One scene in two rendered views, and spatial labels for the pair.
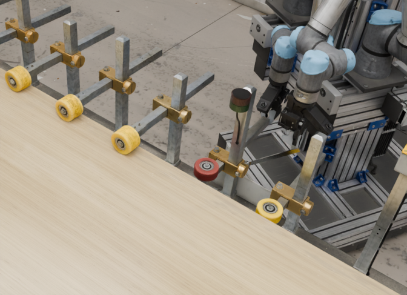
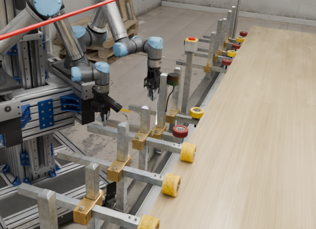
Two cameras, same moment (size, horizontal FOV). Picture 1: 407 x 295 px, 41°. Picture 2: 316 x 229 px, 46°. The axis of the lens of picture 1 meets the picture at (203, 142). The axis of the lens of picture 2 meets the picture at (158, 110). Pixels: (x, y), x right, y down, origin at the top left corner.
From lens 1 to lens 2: 234 cm
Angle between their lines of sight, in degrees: 81
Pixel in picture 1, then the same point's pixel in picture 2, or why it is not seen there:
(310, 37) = (129, 42)
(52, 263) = (296, 167)
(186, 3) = not seen: outside the picture
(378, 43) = (85, 45)
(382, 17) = (82, 30)
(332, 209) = (76, 170)
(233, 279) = (248, 117)
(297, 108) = (155, 74)
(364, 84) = not seen: hidden behind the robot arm
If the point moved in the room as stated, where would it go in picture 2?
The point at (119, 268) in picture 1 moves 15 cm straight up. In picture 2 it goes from (275, 146) to (281, 119)
